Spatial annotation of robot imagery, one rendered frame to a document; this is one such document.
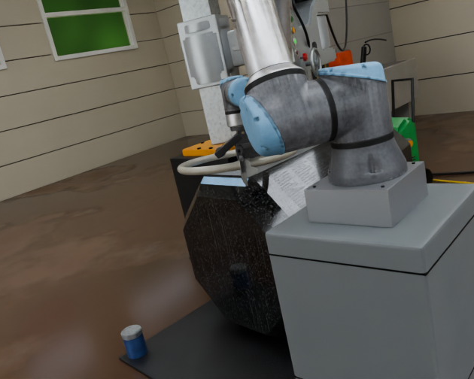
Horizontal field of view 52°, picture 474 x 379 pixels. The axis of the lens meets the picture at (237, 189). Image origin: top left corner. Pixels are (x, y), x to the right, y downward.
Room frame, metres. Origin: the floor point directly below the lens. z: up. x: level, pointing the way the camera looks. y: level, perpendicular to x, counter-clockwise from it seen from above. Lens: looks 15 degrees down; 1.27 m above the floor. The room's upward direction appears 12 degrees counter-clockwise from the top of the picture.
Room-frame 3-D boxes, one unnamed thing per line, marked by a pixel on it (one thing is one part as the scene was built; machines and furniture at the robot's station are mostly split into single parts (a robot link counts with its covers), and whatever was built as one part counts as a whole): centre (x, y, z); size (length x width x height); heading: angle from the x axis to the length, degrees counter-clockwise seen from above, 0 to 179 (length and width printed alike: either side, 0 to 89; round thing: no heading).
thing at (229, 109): (1.71, -0.06, 1.16); 0.10 x 0.09 x 0.12; 8
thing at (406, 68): (5.52, -1.71, 0.43); 1.30 x 0.62 x 0.86; 136
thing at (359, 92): (1.15, -0.31, 1.12); 0.17 x 0.15 x 0.18; 98
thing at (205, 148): (3.21, -0.02, 0.76); 0.49 x 0.49 x 0.05; 40
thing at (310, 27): (2.83, -0.54, 1.28); 0.74 x 0.23 x 0.49; 151
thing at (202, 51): (3.17, -0.22, 1.34); 0.74 x 0.34 x 0.25; 78
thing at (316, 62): (2.54, -0.50, 1.18); 0.15 x 0.10 x 0.15; 151
